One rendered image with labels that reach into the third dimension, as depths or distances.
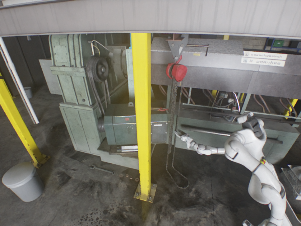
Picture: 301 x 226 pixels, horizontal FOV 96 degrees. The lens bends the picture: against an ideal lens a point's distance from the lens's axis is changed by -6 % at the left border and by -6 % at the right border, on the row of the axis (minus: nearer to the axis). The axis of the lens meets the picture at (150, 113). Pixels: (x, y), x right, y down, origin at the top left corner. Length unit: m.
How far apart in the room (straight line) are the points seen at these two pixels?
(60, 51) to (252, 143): 2.04
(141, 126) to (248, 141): 0.77
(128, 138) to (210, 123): 1.14
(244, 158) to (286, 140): 1.60
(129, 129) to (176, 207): 1.03
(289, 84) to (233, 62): 0.68
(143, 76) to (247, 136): 0.81
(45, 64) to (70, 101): 2.92
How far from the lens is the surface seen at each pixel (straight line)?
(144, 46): 0.95
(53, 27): 1.36
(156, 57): 1.94
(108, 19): 1.08
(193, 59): 1.90
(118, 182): 2.09
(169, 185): 2.04
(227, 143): 1.07
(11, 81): 5.86
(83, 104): 2.05
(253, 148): 1.23
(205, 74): 1.93
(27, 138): 2.50
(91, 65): 1.75
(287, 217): 1.51
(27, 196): 2.30
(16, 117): 2.35
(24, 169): 2.19
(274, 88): 2.19
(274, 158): 2.79
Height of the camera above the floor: 1.72
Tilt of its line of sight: 31 degrees down
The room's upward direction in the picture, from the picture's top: straight up
